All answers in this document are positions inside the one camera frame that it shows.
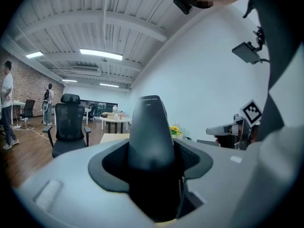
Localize long white floor cable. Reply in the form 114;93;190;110
20;125;56;143

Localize black box device with cable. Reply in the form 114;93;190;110
231;41;271;65

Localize potted yellow sunflowers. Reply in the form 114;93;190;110
169;125;184;137

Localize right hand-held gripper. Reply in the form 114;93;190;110
206;99;263;151

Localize dark glass wall panel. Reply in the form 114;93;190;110
80;99;119;114

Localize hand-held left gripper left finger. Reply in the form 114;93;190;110
13;138;159;228

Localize small white desk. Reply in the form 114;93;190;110
10;100;27;126

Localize black rolling chair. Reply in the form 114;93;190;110
87;105;96;123

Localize round white table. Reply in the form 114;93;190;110
99;116;133;134

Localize black headrest office chair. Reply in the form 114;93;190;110
42;93;92;159

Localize black head-worn camera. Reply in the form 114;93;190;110
173;0;194;15

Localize small black chair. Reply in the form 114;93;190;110
19;99;36;123

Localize person's black clothing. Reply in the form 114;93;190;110
237;0;304;142

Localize light wooden table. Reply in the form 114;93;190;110
99;133;131;144

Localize ceiling air conditioner unit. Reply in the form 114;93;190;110
70;66;101;77

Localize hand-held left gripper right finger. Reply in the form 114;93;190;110
163;138;261;228

